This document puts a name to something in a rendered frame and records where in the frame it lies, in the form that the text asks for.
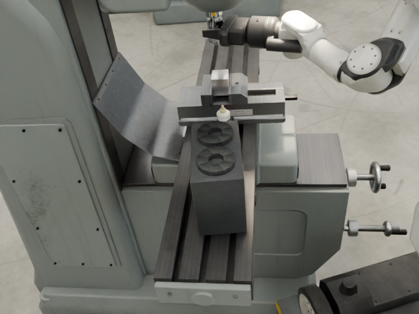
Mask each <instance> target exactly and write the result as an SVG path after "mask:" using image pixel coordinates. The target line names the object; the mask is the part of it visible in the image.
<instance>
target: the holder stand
mask: <svg viewBox="0 0 419 314"><path fill-rule="evenodd" d="M239 136H240V135H239V126H238V121H237V120H235V121H211V122H208V123H198V124H192V130H191V176H190V184H191V191H192V195H193V202H194V206H195V213H196V220H197V225H198V231H199V235H200V236H205V235H215V234H232V233H241V232H247V222H246V201H245V190H244V173H243V162H242V155H241V142H240V137H239Z"/></svg>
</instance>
